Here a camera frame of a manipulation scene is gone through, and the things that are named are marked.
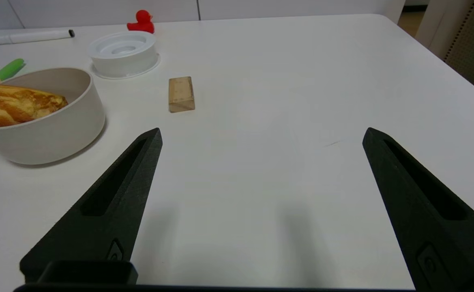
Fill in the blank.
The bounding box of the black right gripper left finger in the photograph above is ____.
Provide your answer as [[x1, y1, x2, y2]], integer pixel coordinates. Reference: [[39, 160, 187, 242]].
[[20, 128, 163, 283]]

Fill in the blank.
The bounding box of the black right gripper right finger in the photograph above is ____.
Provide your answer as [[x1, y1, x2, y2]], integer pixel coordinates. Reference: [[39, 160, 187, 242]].
[[362, 127, 474, 291]]

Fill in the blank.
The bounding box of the brown cream puff toy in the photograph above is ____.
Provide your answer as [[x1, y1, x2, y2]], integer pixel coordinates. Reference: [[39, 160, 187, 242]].
[[0, 83, 69, 128]]

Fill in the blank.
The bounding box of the beige round bowl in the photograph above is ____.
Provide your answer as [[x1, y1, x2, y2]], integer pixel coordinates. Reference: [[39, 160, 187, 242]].
[[0, 67, 106, 165]]

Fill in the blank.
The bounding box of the small wooden block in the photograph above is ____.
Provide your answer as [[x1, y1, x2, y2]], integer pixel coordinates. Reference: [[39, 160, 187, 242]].
[[168, 76, 196, 113]]

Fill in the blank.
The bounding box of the red rubber duck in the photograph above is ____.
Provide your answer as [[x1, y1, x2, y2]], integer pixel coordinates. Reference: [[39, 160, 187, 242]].
[[127, 9, 155, 34]]

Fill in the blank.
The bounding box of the white marker with black cap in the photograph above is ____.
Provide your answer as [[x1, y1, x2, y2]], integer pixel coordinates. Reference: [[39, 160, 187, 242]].
[[0, 29, 75, 45]]

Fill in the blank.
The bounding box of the wooden spoon with green handle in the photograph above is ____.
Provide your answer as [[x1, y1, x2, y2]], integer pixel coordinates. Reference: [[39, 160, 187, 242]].
[[0, 58, 26, 84]]

